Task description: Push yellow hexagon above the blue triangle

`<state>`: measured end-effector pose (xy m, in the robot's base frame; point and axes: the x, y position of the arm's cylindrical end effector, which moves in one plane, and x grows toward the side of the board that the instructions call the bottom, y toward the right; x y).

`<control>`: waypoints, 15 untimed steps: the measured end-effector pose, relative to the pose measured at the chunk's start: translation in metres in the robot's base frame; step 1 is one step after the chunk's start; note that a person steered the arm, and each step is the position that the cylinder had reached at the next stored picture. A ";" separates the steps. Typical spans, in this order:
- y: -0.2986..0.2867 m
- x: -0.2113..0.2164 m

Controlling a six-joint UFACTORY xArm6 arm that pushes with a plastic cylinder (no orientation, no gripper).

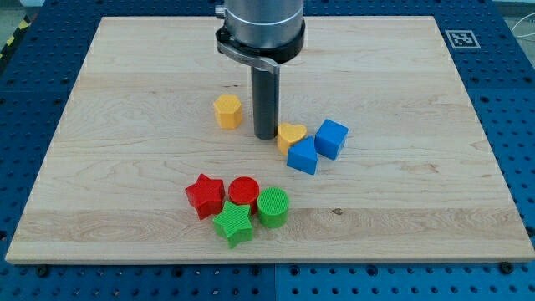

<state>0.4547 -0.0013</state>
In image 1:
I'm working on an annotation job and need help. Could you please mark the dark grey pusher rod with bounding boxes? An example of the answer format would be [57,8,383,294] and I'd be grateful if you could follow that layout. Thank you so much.
[251,67,279,140]

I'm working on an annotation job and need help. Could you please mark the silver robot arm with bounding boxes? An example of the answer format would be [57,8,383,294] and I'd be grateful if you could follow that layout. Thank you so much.
[215,0,306,140]

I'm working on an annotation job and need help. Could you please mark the yellow hexagon block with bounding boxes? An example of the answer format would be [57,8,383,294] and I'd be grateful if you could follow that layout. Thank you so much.
[213,94,242,129]

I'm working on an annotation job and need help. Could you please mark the blue triangle block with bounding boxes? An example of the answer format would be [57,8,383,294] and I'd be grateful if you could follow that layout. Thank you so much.
[287,136,318,175]

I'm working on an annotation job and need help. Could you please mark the yellow heart block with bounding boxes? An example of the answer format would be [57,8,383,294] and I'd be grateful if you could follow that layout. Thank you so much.
[277,122,308,156]

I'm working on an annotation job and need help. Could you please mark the blue cube block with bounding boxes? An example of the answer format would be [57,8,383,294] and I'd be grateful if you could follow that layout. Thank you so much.
[314,119,349,160]

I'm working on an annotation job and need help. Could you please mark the red cylinder block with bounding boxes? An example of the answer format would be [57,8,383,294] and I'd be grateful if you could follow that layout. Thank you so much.
[228,176,260,215]

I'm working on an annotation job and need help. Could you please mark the green cylinder block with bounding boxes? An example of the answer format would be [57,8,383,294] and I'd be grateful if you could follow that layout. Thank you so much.
[257,187,289,228]

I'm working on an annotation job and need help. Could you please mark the red star block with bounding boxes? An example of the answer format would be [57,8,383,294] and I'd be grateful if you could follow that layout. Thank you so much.
[185,174,226,220]

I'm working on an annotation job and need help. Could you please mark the green star block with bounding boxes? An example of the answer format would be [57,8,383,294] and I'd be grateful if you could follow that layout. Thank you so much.
[212,201,254,249]

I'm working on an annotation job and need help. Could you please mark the wooden board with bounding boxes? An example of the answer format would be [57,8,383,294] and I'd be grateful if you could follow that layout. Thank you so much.
[6,16,534,265]

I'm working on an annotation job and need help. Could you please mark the white fiducial marker tag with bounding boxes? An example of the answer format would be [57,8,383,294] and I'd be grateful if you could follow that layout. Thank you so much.
[445,29,481,49]

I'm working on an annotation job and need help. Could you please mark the black yellow hazard tape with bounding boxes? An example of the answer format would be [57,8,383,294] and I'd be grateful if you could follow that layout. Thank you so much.
[1,15,32,63]

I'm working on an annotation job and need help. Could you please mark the white cable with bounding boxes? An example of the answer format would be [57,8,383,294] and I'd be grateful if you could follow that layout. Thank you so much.
[510,11,535,41]

